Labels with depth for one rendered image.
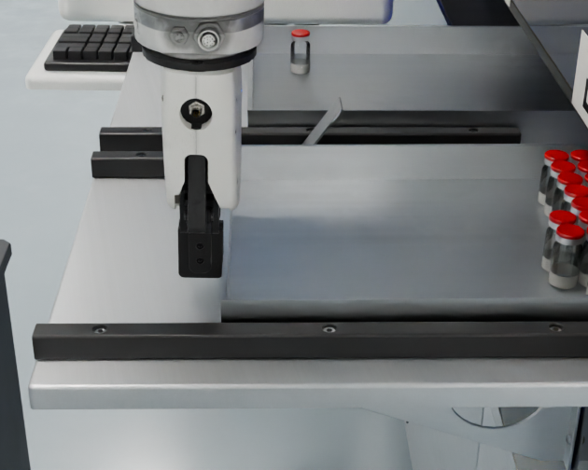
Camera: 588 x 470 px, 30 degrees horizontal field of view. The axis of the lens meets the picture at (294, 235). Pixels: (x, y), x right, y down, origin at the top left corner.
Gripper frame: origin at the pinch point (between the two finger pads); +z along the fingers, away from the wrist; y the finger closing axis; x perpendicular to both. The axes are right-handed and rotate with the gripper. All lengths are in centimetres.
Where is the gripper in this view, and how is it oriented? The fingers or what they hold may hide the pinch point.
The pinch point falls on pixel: (201, 248)
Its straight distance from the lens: 80.1
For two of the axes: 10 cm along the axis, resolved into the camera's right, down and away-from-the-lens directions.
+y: -0.2, -4.8, 8.8
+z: -0.3, 8.8, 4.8
